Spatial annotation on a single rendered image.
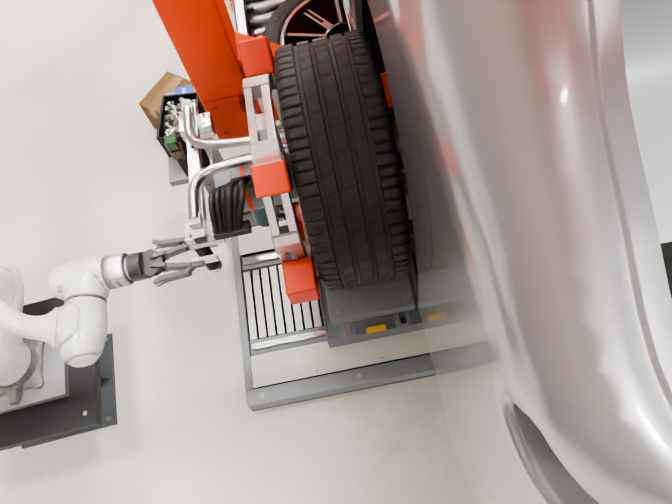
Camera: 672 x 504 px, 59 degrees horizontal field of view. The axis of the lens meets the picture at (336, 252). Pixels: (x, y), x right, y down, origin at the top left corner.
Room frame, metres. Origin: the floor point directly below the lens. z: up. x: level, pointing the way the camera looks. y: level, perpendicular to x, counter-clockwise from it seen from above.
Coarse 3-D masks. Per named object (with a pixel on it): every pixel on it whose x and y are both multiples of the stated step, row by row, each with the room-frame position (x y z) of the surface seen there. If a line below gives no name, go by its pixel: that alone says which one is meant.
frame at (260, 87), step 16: (256, 80) 1.04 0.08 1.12; (272, 80) 1.14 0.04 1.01; (256, 96) 1.02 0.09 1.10; (272, 96) 1.17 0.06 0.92; (256, 112) 0.98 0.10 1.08; (272, 112) 0.94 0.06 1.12; (256, 128) 0.90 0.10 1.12; (272, 128) 0.89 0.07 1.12; (256, 144) 0.86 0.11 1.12; (272, 144) 0.85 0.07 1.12; (256, 160) 0.82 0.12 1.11; (272, 160) 0.81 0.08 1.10; (288, 192) 0.76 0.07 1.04; (272, 208) 0.74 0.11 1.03; (288, 208) 0.73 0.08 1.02; (272, 224) 0.72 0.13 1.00; (288, 224) 0.71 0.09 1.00; (304, 224) 0.92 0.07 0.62; (272, 240) 0.69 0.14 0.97; (288, 240) 0.68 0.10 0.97; (304, 240) 0.87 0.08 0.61; (288, 256) 0.69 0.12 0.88; (304, 256) 0.67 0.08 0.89
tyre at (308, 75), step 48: (288, 48) 1.10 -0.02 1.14; (336, 48) 1.03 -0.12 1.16; (288, 96) 0.92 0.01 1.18; (336, 96) 0.88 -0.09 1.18; (384, 96) 0.86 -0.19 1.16; (288, 144) 0.81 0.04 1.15; (336, 144) 0.78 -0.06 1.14; (384, 144) 0.76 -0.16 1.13; (336, 192) 0.70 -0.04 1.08; (384, 192) 0.68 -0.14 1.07; (336, 240) 0.64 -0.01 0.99; (384, 240) 0.62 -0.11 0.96; (336, 288) 0.62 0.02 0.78
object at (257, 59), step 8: (248, 40) 1.17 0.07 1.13; (256, 40) 1.17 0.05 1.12; (264, 40) 1.16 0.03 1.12; (240, 48) 1.16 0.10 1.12; (248, 48) 1.16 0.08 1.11; (256, 48) 1.15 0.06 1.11; (264, 48) 1.15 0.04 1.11; (248, 56) 1.15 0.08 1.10; (256, 56) 1.14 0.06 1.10; (264, 56) 1.14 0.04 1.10; (272, 56) 1.17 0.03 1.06; (248, 64) 1.13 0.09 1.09; (256, 64) 1.13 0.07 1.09; (264, 64) 1.13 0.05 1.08; (272, 64) 1.12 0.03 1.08; (248, 72) 1.12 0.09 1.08; (256, 72) 1.12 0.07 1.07; (264, 72) 1.11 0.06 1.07; (272, 72) 1.11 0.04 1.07
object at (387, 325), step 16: (320, 288) 0.91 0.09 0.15; (416, 288) 0.81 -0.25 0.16; (416, 304) 0.75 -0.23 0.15; (368, 320) 0.74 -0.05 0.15; (384, 320) 0.72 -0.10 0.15; (400, 320) 0.70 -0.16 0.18; (416, 320) 0.69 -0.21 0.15; (336, 336) 0.71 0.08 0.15; (352, 336) 0.69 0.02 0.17; (368, 336) 0.69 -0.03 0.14; (384, 336) 0.68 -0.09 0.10
